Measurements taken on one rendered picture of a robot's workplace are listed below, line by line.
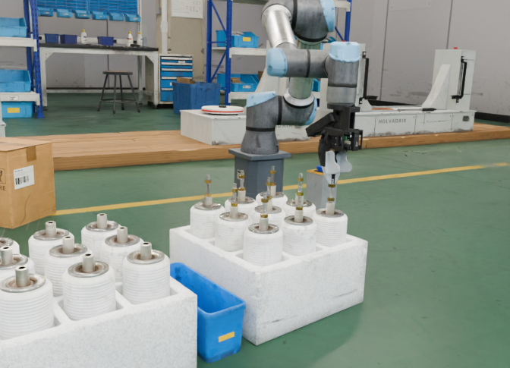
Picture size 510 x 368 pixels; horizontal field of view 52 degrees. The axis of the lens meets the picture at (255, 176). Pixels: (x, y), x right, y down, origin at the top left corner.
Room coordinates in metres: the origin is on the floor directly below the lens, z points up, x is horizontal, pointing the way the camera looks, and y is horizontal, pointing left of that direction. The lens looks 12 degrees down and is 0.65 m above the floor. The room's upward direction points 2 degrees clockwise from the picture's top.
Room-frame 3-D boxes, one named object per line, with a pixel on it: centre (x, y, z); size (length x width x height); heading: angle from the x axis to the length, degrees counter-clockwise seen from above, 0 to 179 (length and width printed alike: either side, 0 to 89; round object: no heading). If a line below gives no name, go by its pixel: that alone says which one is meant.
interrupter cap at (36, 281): (0.87, 0.40, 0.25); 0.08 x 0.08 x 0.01
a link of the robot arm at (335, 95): (1.36, -0.22, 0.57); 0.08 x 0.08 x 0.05
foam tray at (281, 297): (1.39, -0.04, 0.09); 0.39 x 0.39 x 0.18; 40
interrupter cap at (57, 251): (1.03, 0.38, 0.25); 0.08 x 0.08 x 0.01
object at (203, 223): (1.40, 0.13, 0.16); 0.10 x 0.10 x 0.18
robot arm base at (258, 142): (2.05, -0.02, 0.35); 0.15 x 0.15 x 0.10
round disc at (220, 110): (3.81, 0.25, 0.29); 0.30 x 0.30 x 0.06
